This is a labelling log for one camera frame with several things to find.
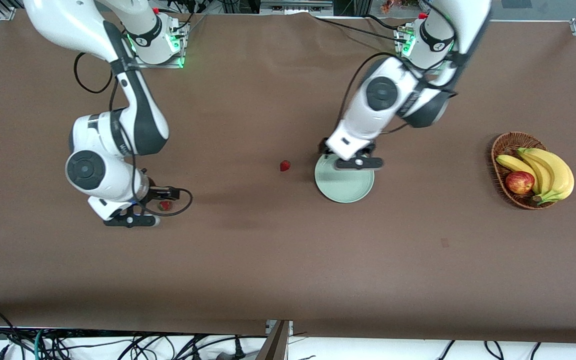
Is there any table cover sheet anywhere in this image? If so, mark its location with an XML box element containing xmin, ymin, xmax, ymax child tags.
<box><xmin>0</xmin><ymin>11</ymin><xmax>576</xmax><ymax>345</ymax></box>

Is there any large yellow banana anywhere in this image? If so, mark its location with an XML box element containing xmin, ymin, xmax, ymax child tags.
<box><xmin>523</xmin><ymin>147</ymin><xmax>575</xmax><ymax>205</ymax></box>

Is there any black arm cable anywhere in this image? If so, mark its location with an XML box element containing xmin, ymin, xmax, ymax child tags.
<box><xmin>73</xmin><ymin>52</ymin><xmax>193</xmax><ymax>217</ymax></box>
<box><xmin>337</xmin><ymin>51</ymin><xmax>459</xmax><ymax>136</ymax></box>

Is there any short black table cable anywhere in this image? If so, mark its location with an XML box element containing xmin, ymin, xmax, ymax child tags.
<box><xmin>365</xmin><ymin>14</ymin><xmax>409</xmax><ymax>32</ymax></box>

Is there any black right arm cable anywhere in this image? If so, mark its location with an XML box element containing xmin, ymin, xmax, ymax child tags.
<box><xmin>73</xmin><ymin>52</ymin><xmax>193</xmax><ymax>217</ymax></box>

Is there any red apple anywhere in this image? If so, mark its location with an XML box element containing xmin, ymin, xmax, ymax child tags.
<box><xmin>505</xmin><ymin>170</ymin><xmax>536</xmax><ymax>196</ymax></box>

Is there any brown wicker basket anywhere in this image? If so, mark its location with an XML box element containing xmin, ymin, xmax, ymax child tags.
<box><xmin>490</xmin><ymin>131</ymin><xmax>564</xmax><ymax>211</ymax></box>

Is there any dark upright post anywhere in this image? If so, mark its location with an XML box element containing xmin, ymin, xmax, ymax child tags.
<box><xmin>255</xmin><ymin>320</ymin><xmax>291</xmax><ymax>360</ymax></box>

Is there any grey background device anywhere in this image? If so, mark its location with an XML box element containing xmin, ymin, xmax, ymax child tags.
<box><xmin>259</xmin><ymin>0</ymin><xmax>335</xmax><ymax>16</ymax></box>

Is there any long black table cable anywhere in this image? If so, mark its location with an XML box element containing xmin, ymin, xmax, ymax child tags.
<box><xmin>313</xmin><ymin>16</ymin><xmax>411</xmax><ymax>45</ymax></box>

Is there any pale green round plate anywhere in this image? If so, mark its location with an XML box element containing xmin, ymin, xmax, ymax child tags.
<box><xmin>314</xmin><ymin>154</ymin><xmax>375</xmax><ymax>204</ymax></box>

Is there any short yellow banana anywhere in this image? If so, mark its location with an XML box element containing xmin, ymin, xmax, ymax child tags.
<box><xmin>496</xmin><ymin>154</ymin><xmax>540</xmax><ymax>195</ymax></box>

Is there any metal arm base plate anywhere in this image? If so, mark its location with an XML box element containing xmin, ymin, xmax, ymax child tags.
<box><xmin>395</xmin><ymin>27</ymin><xmax>419</xmax><ymax>60</ymax></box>
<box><xmin>132</xmin><ymin>20</ymin><xmax>186</xmax><ymax>69</ymax></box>

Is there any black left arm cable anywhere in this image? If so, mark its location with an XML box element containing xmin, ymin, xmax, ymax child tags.
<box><xmin>337</xmin><ymin>51</ymin><xmax>459</xmax><ymax>136</ymax></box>

